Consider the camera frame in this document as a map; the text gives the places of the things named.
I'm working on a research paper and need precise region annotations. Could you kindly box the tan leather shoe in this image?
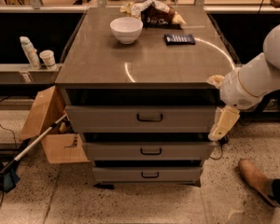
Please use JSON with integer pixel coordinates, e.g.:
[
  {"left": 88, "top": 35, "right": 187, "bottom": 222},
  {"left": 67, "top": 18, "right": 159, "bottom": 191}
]
[{"left": 238, "top": 159, "right": 277, "bottom": 207}]

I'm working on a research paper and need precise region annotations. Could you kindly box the grey top drawer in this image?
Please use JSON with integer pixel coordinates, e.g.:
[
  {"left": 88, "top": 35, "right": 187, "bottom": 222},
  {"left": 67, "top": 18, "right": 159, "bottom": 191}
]
[{"left": 66, "top": 105, "right": 216, "bottom": 133}]

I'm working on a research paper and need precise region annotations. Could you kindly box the grey middle drawer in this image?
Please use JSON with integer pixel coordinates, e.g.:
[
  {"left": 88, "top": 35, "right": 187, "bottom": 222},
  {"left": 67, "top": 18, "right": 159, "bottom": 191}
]
[{"left": 83, "top": 142, "right": 215, "bottom": 161}]

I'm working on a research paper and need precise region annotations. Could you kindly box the grey bottom drawer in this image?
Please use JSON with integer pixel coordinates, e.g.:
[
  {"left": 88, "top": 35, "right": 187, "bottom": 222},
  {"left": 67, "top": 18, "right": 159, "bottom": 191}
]
[{"left": 92, "top": 167, "right": 203, "bottom": 183}]

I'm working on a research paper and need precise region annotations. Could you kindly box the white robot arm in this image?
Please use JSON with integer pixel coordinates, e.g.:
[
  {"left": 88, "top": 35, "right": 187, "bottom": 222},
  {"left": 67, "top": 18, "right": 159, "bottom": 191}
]
[{"left": 206, "top": 24, "right": 280, "bottom": 141}]

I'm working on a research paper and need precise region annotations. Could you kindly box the dark blue snack bar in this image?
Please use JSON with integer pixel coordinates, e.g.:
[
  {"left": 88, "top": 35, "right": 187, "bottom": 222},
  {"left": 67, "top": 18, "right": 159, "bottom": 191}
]
[{"left": 164, "top": 34, "right": 196, "bottom": 46}]

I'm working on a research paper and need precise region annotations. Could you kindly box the grey side shelf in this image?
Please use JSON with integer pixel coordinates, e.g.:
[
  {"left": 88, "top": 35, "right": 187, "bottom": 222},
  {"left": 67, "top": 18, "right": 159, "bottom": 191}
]
[{"left": 0, "top": 63, "right": 62, "bottom": 85}]

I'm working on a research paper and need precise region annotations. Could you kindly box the open cardboard box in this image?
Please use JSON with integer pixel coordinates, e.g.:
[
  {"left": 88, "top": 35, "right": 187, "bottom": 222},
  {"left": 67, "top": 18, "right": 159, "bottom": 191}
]
[{"left": 20, "top": 86, "right": 89, "bottom": 163}]

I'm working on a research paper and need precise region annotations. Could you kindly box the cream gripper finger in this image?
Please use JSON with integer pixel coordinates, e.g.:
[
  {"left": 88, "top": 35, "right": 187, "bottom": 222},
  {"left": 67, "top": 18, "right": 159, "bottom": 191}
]
[
  {"left": 208, "top": 105, "right": 240, "bottom": 141},
  {"left": 206, "top": 75, "right": 224, "bottom": 89}
]

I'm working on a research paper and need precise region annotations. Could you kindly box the grey drawer cabinet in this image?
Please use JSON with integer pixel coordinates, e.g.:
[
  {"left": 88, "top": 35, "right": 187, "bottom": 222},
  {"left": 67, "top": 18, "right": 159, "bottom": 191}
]
[{"left": 56, "top": 7, "right": 234, "bottom": 173}]

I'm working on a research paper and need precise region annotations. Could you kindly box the white spray bottle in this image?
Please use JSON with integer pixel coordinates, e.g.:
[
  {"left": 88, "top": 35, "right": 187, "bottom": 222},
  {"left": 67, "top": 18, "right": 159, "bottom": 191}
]
[{"left": 20, "top": 36, "right": 41, "bottom": 70}]

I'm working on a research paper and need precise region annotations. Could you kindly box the silver black pole tool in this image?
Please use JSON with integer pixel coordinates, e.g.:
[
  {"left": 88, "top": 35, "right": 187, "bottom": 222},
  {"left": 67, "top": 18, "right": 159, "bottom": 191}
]
[{"left": 0, "top": 114, "right": 68, "bottom": 194}]

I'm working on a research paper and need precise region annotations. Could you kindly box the grey drawer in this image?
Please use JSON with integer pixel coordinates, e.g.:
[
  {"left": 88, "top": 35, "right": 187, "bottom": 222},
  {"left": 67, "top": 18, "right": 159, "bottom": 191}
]
[
  {"left": 92, "top": 167, "right": 203, "bottom": 183},
  {"left": 83, "top": 142, "right": 215, "bottom": 161},
  {"left": 66, "top": 105, "right": 216, "bottom": 133}
]

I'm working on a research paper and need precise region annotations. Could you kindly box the black cable on floor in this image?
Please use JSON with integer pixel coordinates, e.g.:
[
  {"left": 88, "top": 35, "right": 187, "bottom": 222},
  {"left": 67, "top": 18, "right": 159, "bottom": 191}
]
[{"left": 0, "top": 96, "right": 20, "bottom": 219}]

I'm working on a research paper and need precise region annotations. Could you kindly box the white ceramic bowl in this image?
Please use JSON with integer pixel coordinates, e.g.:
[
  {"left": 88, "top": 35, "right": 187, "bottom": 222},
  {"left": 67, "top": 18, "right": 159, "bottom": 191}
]
[{"left": 110, "top": 17, "right": 143, "bottom": 44}]

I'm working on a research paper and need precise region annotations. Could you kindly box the brown chip bag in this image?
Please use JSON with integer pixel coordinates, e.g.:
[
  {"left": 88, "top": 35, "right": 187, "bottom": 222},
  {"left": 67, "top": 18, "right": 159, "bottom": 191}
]
[{"left": 119, "top": 0, "right": 186, "bottom": 26}]

